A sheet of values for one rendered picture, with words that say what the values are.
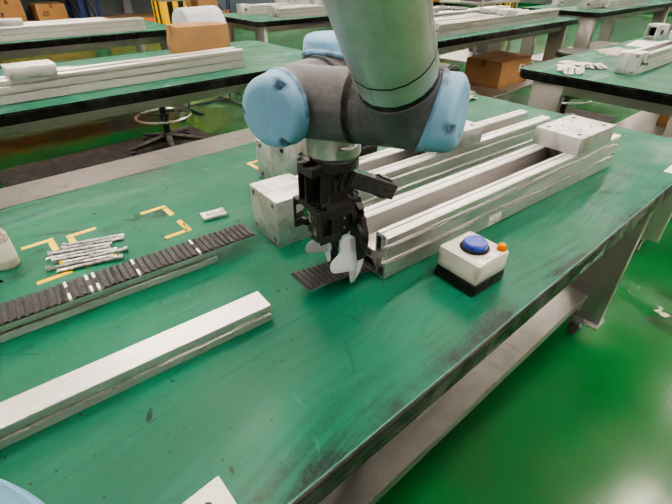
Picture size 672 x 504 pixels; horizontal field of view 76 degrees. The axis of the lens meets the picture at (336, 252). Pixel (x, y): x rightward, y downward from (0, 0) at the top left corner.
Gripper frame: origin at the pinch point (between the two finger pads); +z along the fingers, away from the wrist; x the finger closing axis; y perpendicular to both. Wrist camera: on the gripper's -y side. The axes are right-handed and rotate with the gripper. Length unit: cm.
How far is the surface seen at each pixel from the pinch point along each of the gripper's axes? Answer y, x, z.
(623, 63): -205, -46, -3
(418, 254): -12.7, 5.0, 0.2
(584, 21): -509, -215, 11
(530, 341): -72, 6, 58
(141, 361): 33.6, 1.5, -0.8
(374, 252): -4.7, 2.2, -2.0
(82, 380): 40.2, 0.3, -0.8
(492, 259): -16.2, 16.8, -3.8
